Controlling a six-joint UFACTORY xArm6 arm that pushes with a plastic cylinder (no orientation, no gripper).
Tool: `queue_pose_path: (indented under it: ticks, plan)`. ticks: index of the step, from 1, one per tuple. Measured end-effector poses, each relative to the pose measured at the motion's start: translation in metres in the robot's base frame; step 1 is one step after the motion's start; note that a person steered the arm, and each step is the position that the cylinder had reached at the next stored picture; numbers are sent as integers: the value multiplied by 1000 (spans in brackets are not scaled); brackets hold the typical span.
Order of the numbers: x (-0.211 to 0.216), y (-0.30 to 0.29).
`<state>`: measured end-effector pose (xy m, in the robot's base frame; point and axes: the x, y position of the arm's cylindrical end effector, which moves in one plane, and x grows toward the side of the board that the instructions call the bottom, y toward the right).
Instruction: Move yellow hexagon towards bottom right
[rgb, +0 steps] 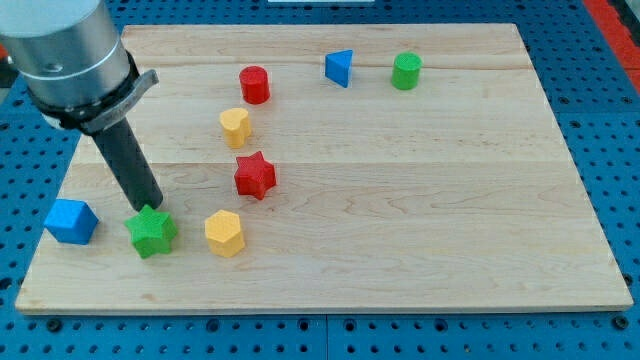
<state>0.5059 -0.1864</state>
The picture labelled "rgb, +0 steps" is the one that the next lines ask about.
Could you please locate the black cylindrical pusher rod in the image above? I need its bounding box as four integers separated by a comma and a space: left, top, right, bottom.
93, 118, 163, 212

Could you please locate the grey metal flange mount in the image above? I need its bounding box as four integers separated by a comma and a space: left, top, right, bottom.
30, 51, 159, 134

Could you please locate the yellow hexagon block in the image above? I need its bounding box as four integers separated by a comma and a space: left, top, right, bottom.
205, 210, 245, 258

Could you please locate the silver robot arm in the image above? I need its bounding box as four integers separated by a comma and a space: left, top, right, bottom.
1, 0, 163, 211

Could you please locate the green star block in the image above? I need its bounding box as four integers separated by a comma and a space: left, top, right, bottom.
124, 205, 178, 259

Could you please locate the blue cube block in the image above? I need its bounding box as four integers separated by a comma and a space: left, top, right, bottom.
44, 199, 99, 245

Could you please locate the red star block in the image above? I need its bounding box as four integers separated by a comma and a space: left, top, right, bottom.
234, 151, 277, 200

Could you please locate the yellow heart block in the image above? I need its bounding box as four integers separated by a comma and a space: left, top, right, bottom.
219, 108, 252, 149

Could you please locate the red cylinder block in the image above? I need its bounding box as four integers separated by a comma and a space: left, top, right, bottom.
239, 66, 270, 105

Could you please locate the blue triangle block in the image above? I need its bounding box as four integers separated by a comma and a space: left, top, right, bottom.
324, 49, 353, 88

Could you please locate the wooden board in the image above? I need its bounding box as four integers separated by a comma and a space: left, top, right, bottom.
15, 23, 633, 315

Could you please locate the green cylinder block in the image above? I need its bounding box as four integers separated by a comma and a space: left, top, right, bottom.
391, 52, 423, 90

